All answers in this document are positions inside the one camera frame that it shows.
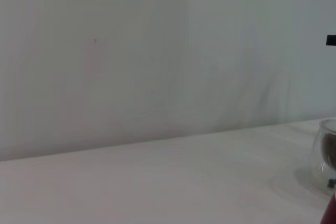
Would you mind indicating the red ceramic mug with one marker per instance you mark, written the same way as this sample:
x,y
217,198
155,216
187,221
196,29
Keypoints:
x,y
330,211

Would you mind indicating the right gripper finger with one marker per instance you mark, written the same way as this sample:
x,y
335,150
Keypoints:
x,y
331,40

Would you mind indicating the glass jar of coffee beans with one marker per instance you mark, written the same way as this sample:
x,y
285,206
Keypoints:
x,y
319,142

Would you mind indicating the clear glass saucer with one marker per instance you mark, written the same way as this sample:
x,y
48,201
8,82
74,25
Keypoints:
x,y
309,182

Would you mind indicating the stray coffee bean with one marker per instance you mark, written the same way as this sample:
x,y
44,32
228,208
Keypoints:
x,y
331,182

